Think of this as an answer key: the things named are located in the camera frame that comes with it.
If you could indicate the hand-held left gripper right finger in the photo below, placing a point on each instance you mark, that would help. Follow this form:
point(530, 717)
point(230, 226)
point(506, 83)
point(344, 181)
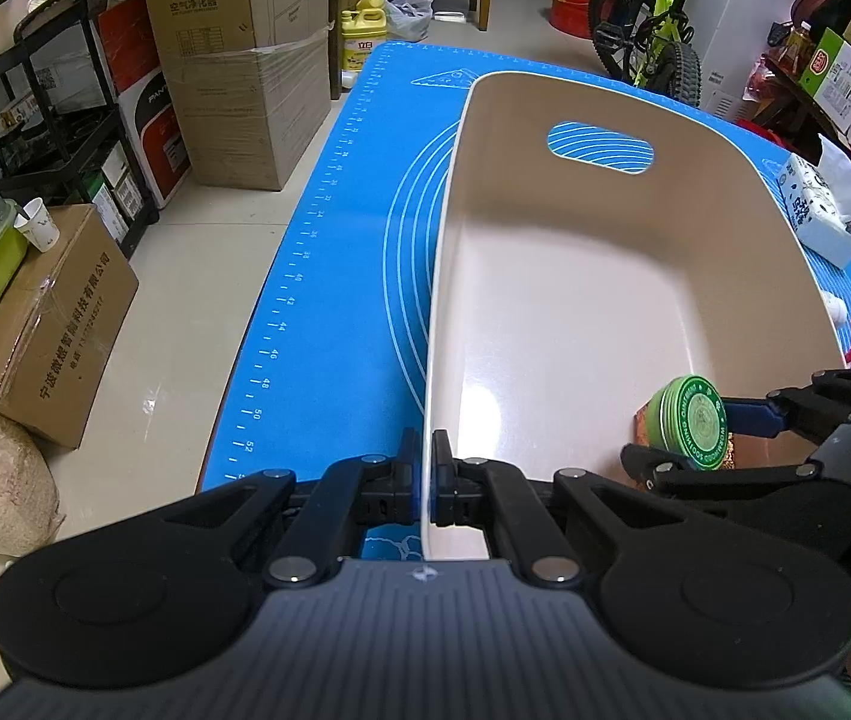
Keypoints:
point(440, 484)

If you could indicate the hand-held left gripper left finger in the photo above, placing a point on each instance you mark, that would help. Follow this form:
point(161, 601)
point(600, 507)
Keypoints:
point(414, 484)

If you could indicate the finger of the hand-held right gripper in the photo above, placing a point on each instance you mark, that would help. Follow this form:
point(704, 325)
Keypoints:
point(751, 418)
point(695, 478)

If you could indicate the green round tin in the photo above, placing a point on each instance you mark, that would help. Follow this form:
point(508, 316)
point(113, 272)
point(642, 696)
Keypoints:
point(695, 420)

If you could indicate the white pill bottle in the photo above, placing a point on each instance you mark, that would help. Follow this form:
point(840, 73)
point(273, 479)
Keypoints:
point(834, 307)

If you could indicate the beige plastic basket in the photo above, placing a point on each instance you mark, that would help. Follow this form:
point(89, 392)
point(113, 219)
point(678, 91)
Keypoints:
point(582, 277)

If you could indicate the white printed tissue pack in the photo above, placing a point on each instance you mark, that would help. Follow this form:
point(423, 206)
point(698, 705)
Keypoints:
point(815, 217)

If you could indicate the blue silicone mat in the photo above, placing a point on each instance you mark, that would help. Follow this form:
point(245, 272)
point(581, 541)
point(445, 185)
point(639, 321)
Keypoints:
point(350, 255)

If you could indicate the dark wooden side table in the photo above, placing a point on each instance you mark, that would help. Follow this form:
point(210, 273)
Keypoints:
point(807, 118)

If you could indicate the green white carton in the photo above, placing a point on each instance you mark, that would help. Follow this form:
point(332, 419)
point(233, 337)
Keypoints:
point(837, 71)

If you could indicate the amber bottle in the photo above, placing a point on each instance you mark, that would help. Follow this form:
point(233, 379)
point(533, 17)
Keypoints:
point(800, 49)

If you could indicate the taped brown cardboard box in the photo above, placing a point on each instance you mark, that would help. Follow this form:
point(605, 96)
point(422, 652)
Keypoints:
point(58, 330)

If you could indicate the white chest freezer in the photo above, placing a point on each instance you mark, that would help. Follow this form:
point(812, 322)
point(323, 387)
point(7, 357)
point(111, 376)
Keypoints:
point(747, 15)

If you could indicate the green black bicycle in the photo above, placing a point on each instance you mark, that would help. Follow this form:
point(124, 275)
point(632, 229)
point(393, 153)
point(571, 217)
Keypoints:
point(657, 22)

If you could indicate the large wrapped cardboard box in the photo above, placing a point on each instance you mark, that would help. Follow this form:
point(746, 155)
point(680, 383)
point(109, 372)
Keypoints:
point(245, 112)

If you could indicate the red white appliance box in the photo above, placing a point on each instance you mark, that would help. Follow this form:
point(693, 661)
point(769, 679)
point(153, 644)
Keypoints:
point(155, 135)

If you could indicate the red bucket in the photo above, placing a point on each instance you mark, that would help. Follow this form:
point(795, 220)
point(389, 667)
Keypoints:
point(567, 7)

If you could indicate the paper cup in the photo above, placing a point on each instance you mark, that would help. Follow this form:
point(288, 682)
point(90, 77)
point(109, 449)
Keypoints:
point(41, 229)

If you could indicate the yellow plastic jug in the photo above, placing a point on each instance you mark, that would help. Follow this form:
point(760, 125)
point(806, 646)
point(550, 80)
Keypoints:
point(361, 34)

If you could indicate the white plastic bag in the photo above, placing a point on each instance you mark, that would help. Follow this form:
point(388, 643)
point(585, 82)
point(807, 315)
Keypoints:
point(410, 11)

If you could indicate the black shelf cart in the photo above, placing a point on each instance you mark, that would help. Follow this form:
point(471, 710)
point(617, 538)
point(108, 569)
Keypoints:
point(58, 22)

